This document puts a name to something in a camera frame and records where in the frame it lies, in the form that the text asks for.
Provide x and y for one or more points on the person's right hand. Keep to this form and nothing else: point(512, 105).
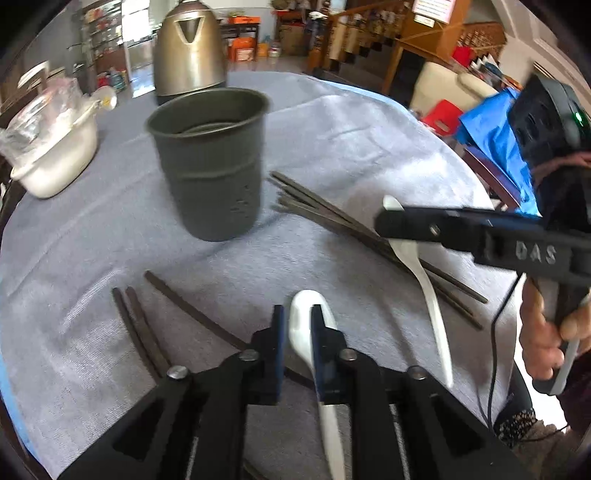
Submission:
point(535, 341)

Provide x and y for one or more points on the cream armchair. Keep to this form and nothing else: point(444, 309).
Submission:
point(438, 78)

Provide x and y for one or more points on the dark wooden side table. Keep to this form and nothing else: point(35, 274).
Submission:
point(238, 30)

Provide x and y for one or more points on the orange cardboard box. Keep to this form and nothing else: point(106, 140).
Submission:
point(242, 50)

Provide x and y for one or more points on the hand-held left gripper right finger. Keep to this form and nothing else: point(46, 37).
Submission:
point(318, 350)

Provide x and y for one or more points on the wooden staircase railing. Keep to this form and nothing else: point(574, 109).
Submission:
point(369, 27)

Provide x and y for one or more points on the clear water bottle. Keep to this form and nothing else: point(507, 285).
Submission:
point(274, 50)

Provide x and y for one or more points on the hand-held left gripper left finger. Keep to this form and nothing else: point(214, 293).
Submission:
point(278, 350)

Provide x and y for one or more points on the grey table cloth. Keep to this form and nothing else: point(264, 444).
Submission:
point(115, 230)

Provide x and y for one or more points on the bronze electric kettle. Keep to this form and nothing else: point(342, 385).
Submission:
point(189, 55)

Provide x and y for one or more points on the person's dark patterned clothing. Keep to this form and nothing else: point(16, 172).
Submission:
point(517, 424)

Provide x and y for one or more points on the white ceramic spoon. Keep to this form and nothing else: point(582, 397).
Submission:
point(427, 295)
point(300, 318)

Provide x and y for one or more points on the grey metal utensil cup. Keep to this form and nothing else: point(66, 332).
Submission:
point(207, 184)

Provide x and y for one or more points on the red plastic chair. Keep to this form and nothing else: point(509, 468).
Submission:
point(443, 115)

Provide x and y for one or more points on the white ceramic bowl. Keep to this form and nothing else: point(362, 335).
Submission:
point(55, 166)

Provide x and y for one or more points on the blue plastic bag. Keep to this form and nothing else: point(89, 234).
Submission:
point(489, 134)

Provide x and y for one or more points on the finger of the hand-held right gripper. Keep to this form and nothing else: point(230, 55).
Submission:
point(429, 226)

